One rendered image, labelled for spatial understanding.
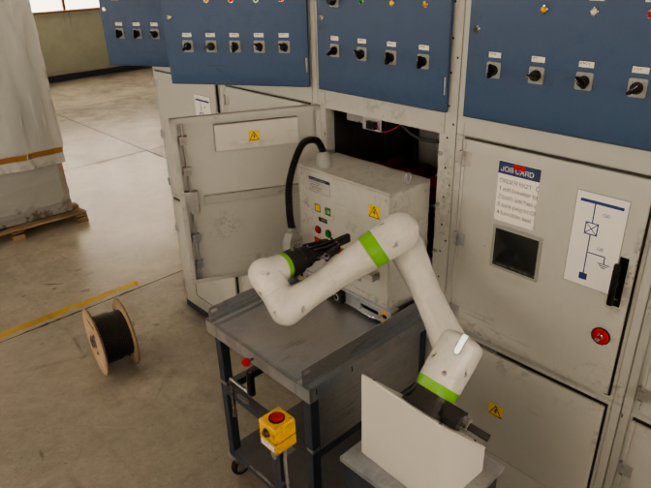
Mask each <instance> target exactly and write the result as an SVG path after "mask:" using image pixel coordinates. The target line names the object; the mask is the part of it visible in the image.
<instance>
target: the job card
mask: <svg viewBox="0 0 651 488"><path fill-rule="evenodd" d="M542 173H543V170H542V169H540V168H532V167H528V166H524V165H521V164H516V163H512V162H508V161H504V160H499V166H498V175H497V185H496V195H495V203H494V213H493V220H496V221H500V222H503V223H506V224H509V225H512V226H516V227H519V228H522V229H527V230H530V231H534V229H535V223H536V216H537V209H538V201H539V194H540V187H541V181H542Z"/></svg>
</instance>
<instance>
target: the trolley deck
mask: <svg viewBox="0 0 651 488"><path fill-rule="evenodd" d="M205 323H206V330H207V332H209V333H210V334H211V335H213V336H214V337H216V338H217V339H218V340H220V341H221V342H223V343H224V344H225V345H227V346H228V347H230V348H231V349H232V350H234V351H236V352H237V353H238V354H240V355H241V356H243V357H244V358H245V357H247V358H249V359H250V358H252V357H253V358H254V360H252V361H251V363H252V364H254V365H255V366H257V367H258V368H259V369H261V370H262V371H264V372H265V373H266V374H268V375H269V376H270V377H272V378H273V379H275V380H276V381H278V382H279V383H281V384H282V385H283V386H285V387H286V388H288V389H289V390H290V391H291V392H292V393H294V394H295V395H296V396H298V397H299V398H301V399H302V400H303V401H305V402H306V403H308V404H309V405H311V404H312V403H314V402H315V401H317V400H318V399H320V398H321V397H323V396H325V395H326V394H328V392H330V391H331V390H333V389H334V388H336V387H337V386H339V385H340V384H342V383H344V382H345V381H347V380H349V379H350V378H352V377H353V376H355V375H356V374H358V373H359V372H361V371H363V370H364V369H366V368H367V367H369V366H370V365H372V364H373V363H375V362H376V361H378V360H379V359H381V358H383V357H384V356H386V355H387V354H389V353H390V352H392V351H394V350H395V349H397V348H398V347H400V346H402V345H403V344H405V343H406V342H408V341H409V340H411V339H412V338H414V337H415V336H417V335H418V334H420V333H421V332H422V331H424V330H425V327H424V324H423V321H422V319H421V316H419V317H417V318H415V319H414V320H412V321H410V322H408V323H407V324H405V325H404V326H402V327H400V328H399V329H397V330H396V331H394V332H392V333H391V334H389V335H388V336H387V337H385V338H384V339H382V340H380V341H379V342H377V343H376V344H374V345H372V346H371V347H369V348H368V349H366V350H364V351H362V352H361V353H359V354H357V355H356V356H354V357H353V358H351V359H349V360H348V361H346V362H344V363H343V364H341V365H340V366H338V367H336V368H335V369H333V370H332V371H330V372H328V373H327V374H325V375H324V376H322V377H320V378H319V379H317V380H316V381H313V382H312V383H310V384H308V385H307V386H305V387H304V388H303V387H302V386H301V385H299V384H298V383H296V381H298V380H300V379H301V370H302V369H304V368H306V367H307V366H309V365H311V364H312V363H314V362H316V361H317V360H319V359H321V358H322V357H324V356H326V355H328V354H329V353H331V352H333V351H335V350H337V349H338V348H340V347H342V346H343V345H345V344H347V343H348V342H350V341H352V340H353V339H355V338H356V337H357V336H359V335H361V334H362V333H364V332H366V331H367V330H369V329H371V328H373V327H374V326H376V325H378V324H379V323H381V321H379V320H374V319H371V318H369V317H367V316H365V315H364V314H363V313H361V312H359V311H358V310H357V309H356V308H354V307H352V306H350V305H348V304H347V303H343V304H341V303H339V302H337V301H335V300H334V299H332V296H331V297H329V298H328V299H326V300H325V301H323V302H322V303H321V304H319V305H318V306H317V307H315V308H314V309H313V310H311V311H310V312H309V313H308V314H307V315H305V316H304V317H303V318H302V319H301V320H300V321H298V322H297V323H295V324H293V325H290V326H284V325H280V324H278V323H277V322H275V321H274V320H273V318H272V317H271V315H270V313H269V312H268V310H267V308H266V306H265V304H264V303H262V304H260V305H258V306H256V307H254V308H252V309H250V310H248V311H246V312H243V313H241V314H239V315H237V316H235V317H233V318H231V319H229V320H226V321H224V322H222V323H219V324H217V325H215V326H214V325H213V324H211V323H210V322H209V318H206V319H205Z"/></svg>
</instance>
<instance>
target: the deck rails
mask: <svg viewBox="0 0 651 488"><path fill-rule="evenodd" d="M288 282H289V283H290V285H291V286H294V285H296V284H297V283H299V282H300V281H299V280H298V279H297V276H295V279H293V278H292V279H290V280H288ZM262 303H264V302H263V300H262V299H261V298H260V296H259V295H258V294H257V292H256V291H255V290H254V288H251V289H248V290H246V291H244V292H242V293H239V294H237V295H235V296H233V297H230V298H228V299H226V300H224V301H222V302H219V303H217V304H215V305H213V306H211V307H208V314H209V322H210V323H211V324H213V325H214V326H215V325H217V324H219V323H222V322H224V321H226V320H229V319H231V318H233V317H235V316H237V315H239V314H241V313H243V312H246V311H248V310H250V309H252V308H254V307H256V306H258V305H260V304H262ZM216 307H217V310H216V311H214V312H212V313H211V310H212V309H214V308H216ZM419 316H420V314H419V310H418V308H417V305H416V303H414V304H412V305H410V306H408V307H407V308H405V309H403V310H402V311H400V312H398V313H397V314H395V315H393V316H392V317H390V318H388V319H387V320H384V321H383V322H381V323H379V324H378V325H376V326H374V327H373V328H371V329H369V330H367V331H366V332H364V333H362V334H361V335H359V336H357V337H356V338H354V339H353V340H352V341H350V342H348V343H347V344H345V345H343V346H342V347H340V348H338V349H337V350H335V351H333V352H331V353H329V354H328V355H326V356H324V357H322V358H321V359H319V360H317V361H316V362H314V363H312V364H311V365H309V366H307V367H306V368H304V369H302V370H301V379H300V380H298V381H296V383H298V384H299V385H301V386H302V387H303V388H304V387H305V386H307V385H308V384H310V383H312V382H313V381H316V380H317V379H319V378H320V377H322V376H324V375H325V374H327V373H328V372H330V371H332V370H333V369H335V368H336V367H338V366H340V365H341V364H343V363H344V362H346V361H348V360H349V359H351V358H353V357H354V356H356V355H357V354H359V353H361V352H362V351H364V350H366V349H368V348H369V347H371V346H372V345H374V344H376V343H377V342H379V341H380V340H382V339H384V338H385V337H387V336H388V335H389V334H391V333H392V332H394V331H396V330H397V329H399V328H400V327H402V326H404V325H405V324H407V323H408V322H410V321H412V320H414V319H415V318H417V317H419ZM309 369H310V372H309V373H307V374H306V375H304V372H306V371H308V370H309Z"/></svg>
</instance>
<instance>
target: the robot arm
mask: <svg viewBox="0 0 651 488"><path fill-rule="evenodd" d="M349 242H351V238H350V235H349V234H348V233H346V234H344V235H341V236H339V237H337V238H334V239H333V238H332V237H330V239H329V240H328V239H327V238H325V239H322V240H318V241H314V242H311V243H305V244H302V246H301V247H299V248H293V247H292V248H291V249H289V250H286V251H284V252H282V253H279V254H277V255H274V256H271V257H267V258H261V259H257V260H255V261H254V262H253V263H252V264H251V265H250V267H249V270H248V280H249V283H250V284H251V286H252V287H253V288H254V290H255V291H256V292H257V294H258V295H259V296H260V298H261V299H262V300H263V303H264V304H265V306H266V308H267V310H268V312H269V313H270V315H271V317H272V318H273V320H274V321H275V322H277V323H278V324H280V325H284V326H290V325H293V324H295V323H297V322H298V321H300V320H301V319H302V318H303V317H304V316H305V315H307V314H308V313H309V312H310V311H311V310H313V309H314V308H315V307H317V306H318V305H319V304H321V303H322V302H323V301H325V300H326V299H328V298H329V297H331V296H332V295H333V294H335V293H336V292H338V291H340V290H341V289H343V288H345V287H346V286H347V285H349V284H351V283H352V282H354V281H356V280H358V279H360V278H362V277H363V276H365V275H367V274H369V273H371V272H374V271H376V270H378V268H379V267H381V266H382V265H384V264H386V263H388V262H389V261H391V260H393V262H394V263H395V265H396V267H397V268H398V270H399V272H400V274H401V276H402V277H403V279H404V281H405V283H406V285H407V287H408V289H409V291H410V293H411V295H412V297H413V299H414V301H415V303H416V305H417V308H418V311H419V314H420V316H421V319H422V321H423V324H424V327H425V329H426V332H427V335H428V338H429V341H430V344H431V347H432V351H431V353H430V354H429V356H428V358H427V359H426V361H425V363H424V365H423V366H422V368H421V370H420V372H419V374H418V379H417V381H416V383H415V384H414V386H413V387H412V388H411V389H410V390H408V391H407V392H405V393H404V394H403V396H402V398H403V399H404V400H405V401H407V402H408V403H410V404H411V405H413V406H414V407H416V408H417V409H419V410H421V411H422V412H424V413H426V414H428V415H429V416H431V417H433V418H434V419H436V420H438V421H440V422H441V423H443V424H445V425H447V426H448V427H450V428H451V429H453V430H455V431H460V430H462V431H463V432H467V431H470V432H471V433H473V434H474V435H476V436H478V437H479V438H481V439H482V440H484V441H486V442H488V440H489V439H490V436H491V435H489V434H488V433H486V432H484V431H483V430H482V429H480V428H479V427H477V426H476V425H474V424H472V422H473V420H472V419H471V418H469V417H468V416H467V415H468V413H467V412H465V411H463V410H462V409H460V408H459V407H458V406H456V405H454V404H453V403H454V402H455V401H456V399H457V398H459V396H460V395H461V393H462V391H463V389H464V387H465V386H466V384H467V382H468V380H469V378H471V376H472V374H473V372H474V371H475V369H476V367H477V365H478V363H479V361H480V359H481V356H482V349H481V346H480V345H479V344H478V343H477V342H476V341H475V340H473V339H472V338H470V337H469V336H467V335H466V334H465V332H464V331H463V329H462V327H461V326H460V324H459V322H458V321H457V319H456V317H455V315H454V313H453V311H452V310H451V308H450V305H449V304H448V302H447V300H446V298H445V295H444V293H443V291H442V289H441V287H440V284H439V282H438V280H437V277H436V275H435V272H434V270H433V267H432V265H431V262H430V259H429V256H428V254H427V251H426V248H425V245H424V242H423V239H422V236H421V235H420V233H419V224H418V222H417V220H416V219H415V218H414V217H413V216H412V215H410V214H408V213H405V212H395V213H392V214H390V215H388V216H387V217H386V218H384V219H383V220H382V221H381V222H380V223H378V224H377V225H375V226H374V227H373V228H371V229H370V230H368V231H367V232H366V233H365V234H363V235H362V236H361V237H360V238H357V239H356V240H354V241H353V242H352V243H351V244H350V245H349V246H348V247H347V248H345V249H344V250H343V251H342V252H341V253H340V254H338V255H337V256H336V257H335V258H333V259H332V260H329V259H330V258H331V257H333V256H334V255H336V254H337V253H338V252H340V251H341V247H340V246H342V245H344V244H347V243H349ZM369 256H370V257H369ZM321 259H325V261H328V263H326V264H325V265H324V266H322V267H321V268H320V269H318V270H317V271H315V272H314V273H312V274H311V275H309V276H308V277H306V278H304V279H303V280H301V281H300V282H299V283H297V284H296V285H294V286H291V285H290V283H289V282H288V280H290V279H292V278H293V279H295V276H298V275H299V274H302V273H304V272H305V270H306V268H308V267H310V266H312V265H313V263H314V262H315V261H317V260H321Z"/></svg>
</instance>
